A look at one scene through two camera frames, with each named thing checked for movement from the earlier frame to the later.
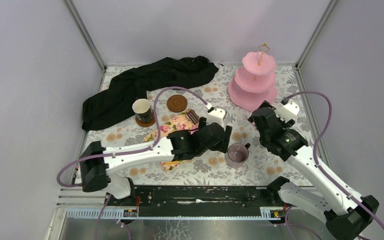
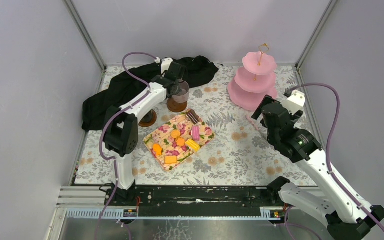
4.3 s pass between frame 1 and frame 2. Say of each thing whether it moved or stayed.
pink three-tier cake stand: stayed
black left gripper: moved
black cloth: stayed
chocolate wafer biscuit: stayed
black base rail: stayed
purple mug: moved
